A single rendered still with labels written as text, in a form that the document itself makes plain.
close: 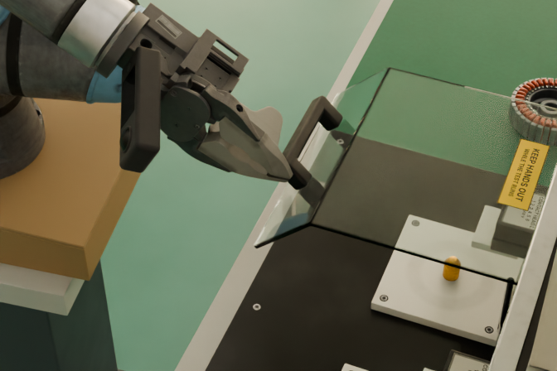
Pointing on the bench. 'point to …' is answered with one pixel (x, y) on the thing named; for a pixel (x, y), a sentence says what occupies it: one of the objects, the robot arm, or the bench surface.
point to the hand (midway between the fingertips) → (276, 175)
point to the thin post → (505, 306)
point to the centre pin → (451, 273)
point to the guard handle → (326, 115)
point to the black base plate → (328, 314)
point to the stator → (538, 92)
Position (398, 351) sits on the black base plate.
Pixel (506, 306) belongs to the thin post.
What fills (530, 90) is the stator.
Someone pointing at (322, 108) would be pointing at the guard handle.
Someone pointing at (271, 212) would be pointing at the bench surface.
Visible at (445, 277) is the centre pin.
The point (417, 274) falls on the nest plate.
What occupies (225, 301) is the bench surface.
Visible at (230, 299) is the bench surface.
